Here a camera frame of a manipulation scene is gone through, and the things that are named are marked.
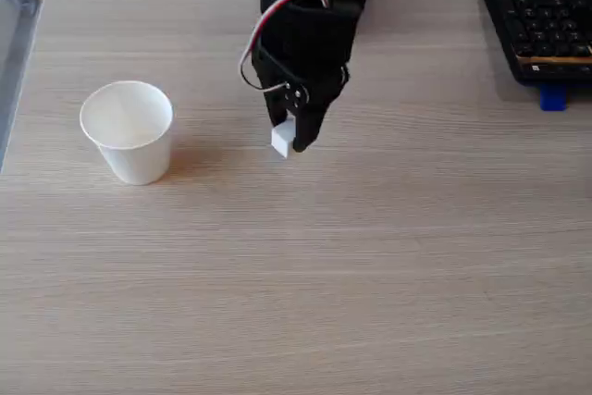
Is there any black keyboard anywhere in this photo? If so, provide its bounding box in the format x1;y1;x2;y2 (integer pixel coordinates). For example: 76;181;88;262
479;0;592;89

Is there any white cube block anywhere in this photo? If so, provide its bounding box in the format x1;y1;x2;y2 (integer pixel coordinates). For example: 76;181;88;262
269;117;298;158

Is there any white paper cup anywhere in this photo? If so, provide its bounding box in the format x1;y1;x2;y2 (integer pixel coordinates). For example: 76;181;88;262
79;80;175;186

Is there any blue plastic clamp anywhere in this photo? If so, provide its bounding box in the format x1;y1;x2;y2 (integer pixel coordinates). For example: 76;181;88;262
539;83;570;113

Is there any yellow pencil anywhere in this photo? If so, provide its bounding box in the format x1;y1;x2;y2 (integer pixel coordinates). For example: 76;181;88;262
515;55;592;66

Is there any red white servo cable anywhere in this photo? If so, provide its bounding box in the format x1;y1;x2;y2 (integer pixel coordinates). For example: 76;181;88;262
237;0;332;93

